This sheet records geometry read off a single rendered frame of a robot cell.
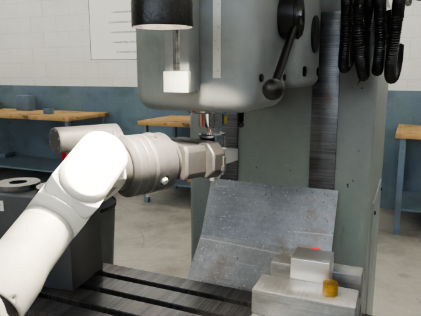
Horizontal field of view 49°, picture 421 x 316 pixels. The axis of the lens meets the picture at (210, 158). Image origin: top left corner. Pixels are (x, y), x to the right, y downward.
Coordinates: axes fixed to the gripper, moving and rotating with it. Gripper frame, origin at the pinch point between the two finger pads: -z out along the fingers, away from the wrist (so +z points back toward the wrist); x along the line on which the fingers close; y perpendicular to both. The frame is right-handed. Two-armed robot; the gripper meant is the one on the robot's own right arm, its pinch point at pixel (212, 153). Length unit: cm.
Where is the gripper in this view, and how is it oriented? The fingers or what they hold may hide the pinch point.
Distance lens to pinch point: 77.3
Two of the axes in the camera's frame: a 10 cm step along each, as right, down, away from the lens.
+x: -6.9, -1.3, 7.1
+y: -0.1, 9.8, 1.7
